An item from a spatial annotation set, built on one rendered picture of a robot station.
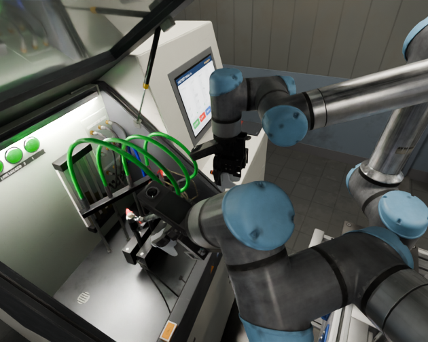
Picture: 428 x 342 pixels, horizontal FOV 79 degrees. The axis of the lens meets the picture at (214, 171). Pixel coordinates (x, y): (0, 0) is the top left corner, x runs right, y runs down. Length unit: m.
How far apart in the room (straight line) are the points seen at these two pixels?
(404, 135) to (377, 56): 1.99
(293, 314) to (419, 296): 0.12
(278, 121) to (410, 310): 0.31
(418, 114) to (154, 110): 0.83
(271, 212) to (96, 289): 0.98
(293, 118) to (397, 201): 0.45
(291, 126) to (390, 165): 0.44
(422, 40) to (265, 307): 0.64
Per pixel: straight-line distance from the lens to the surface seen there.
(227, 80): 0.58
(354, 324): 0.96
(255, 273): 0.30
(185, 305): 0.92
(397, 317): 0.33
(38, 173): 1.01
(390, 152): 0.84
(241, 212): 0.27
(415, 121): 0.80
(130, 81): 1.08
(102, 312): 1.13
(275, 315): 0.31
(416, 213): 0.84
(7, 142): 0.91
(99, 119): 1.14
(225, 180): 0.75
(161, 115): 1.07
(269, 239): 0.27
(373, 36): 2.74
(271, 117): 0.48
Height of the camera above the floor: 1.78
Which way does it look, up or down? 38 degrees down
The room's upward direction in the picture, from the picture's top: 4 degrees counter-clockwise
